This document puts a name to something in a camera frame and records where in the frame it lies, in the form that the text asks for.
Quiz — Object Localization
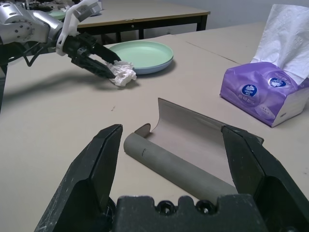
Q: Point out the light green plate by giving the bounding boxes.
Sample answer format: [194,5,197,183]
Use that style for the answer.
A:
[108,40,174,70]

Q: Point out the beige side table black legs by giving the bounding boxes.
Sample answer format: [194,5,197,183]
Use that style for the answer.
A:
[49,0,211,41]

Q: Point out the purple tissue pack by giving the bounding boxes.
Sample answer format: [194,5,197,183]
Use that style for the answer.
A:
[219,3,309,128]

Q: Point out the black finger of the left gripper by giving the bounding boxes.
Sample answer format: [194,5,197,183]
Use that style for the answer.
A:
[90,43,122,64]
[71,56,116,80]

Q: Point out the pale green dish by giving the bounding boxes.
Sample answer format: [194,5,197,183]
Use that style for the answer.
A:
[48,10,66,20]

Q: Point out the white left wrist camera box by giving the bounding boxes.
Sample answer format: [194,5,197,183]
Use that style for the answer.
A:
[56,0,102,57]

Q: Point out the grey glasses case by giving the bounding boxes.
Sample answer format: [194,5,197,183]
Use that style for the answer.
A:
[123,97,265,203]

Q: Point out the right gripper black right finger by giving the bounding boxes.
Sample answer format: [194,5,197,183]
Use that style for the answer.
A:
[221,124,309,232]

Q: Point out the light blue plate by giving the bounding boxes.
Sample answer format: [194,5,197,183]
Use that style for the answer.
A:
[131,57,174,75]

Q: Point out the white tissue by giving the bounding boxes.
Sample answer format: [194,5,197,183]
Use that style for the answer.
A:
[106,60,138,87]

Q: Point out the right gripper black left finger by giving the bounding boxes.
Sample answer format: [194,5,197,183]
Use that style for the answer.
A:
[33,124,124,232]

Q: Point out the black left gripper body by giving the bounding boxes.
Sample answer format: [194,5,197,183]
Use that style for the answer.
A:
[63,32,98,65]

